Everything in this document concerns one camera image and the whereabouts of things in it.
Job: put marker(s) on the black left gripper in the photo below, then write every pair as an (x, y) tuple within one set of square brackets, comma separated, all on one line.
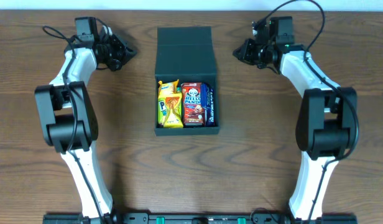
[(119, 49)]

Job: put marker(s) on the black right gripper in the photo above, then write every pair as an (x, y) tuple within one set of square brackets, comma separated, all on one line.
[(248, 50)]

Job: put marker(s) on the small orange snack packet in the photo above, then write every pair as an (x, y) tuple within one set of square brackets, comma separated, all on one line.
[(167, 88)]

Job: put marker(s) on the black gift box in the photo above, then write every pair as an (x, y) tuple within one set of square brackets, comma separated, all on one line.
[(186, 54)]

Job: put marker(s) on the green Pretz snack box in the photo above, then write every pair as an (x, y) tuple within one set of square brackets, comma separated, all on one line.
[(161, 110)]

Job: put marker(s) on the dark blue chocolate bar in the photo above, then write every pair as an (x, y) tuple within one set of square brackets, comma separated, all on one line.
[(210, 112)]

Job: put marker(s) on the yellow orange candy packet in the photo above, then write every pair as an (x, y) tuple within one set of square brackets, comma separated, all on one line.
[(173, 104)]

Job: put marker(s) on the red Hello Panda box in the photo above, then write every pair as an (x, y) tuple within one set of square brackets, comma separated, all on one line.
[(193, 111)]

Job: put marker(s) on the blue Eclipse mints tin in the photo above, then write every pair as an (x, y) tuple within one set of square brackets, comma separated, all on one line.
[(205, 95)]

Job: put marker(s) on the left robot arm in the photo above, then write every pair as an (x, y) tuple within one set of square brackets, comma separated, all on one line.
[(68, 120)]

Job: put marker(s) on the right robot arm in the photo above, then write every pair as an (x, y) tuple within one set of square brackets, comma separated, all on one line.
[(327, 126)]

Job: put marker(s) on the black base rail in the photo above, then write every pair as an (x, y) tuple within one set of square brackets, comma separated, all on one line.
[(145, 218)]

